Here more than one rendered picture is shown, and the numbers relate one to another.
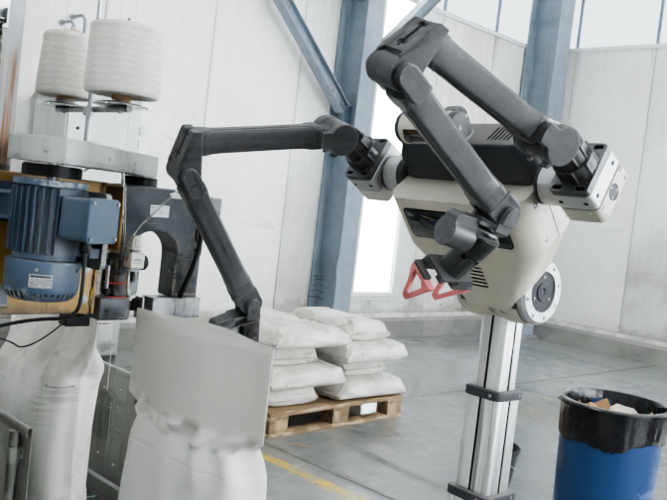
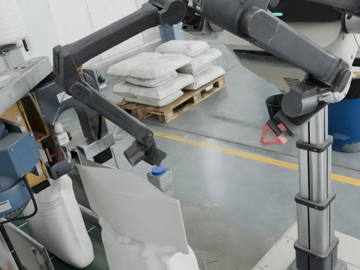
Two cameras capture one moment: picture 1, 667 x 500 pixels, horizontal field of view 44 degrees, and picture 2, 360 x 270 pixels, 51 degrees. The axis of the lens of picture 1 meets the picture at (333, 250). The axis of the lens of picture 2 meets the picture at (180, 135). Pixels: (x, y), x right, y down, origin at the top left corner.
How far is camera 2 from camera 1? 82 cm
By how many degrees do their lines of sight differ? 23
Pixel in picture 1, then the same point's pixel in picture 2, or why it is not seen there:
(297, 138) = (141, 23)
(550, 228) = (353, 46)
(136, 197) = (44, 95)
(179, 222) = not seen: hidden behind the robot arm
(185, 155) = (64, 75)
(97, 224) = (22, 160)
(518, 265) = not seen: hidden behind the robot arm
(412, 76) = (259, 22)
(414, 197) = (240, 43)
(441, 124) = (285, 39)
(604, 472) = (351, 109)
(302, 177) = not seen: outside the picture
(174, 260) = (87, 119)
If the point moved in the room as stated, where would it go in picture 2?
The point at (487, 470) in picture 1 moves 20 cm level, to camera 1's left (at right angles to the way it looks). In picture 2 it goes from (320, 190) to (269, 199)
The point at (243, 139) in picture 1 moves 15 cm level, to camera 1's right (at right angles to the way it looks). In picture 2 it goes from (103, 42) to (154, 33)
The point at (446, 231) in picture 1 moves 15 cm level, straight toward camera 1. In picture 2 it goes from (293, 106) to (309, 137)
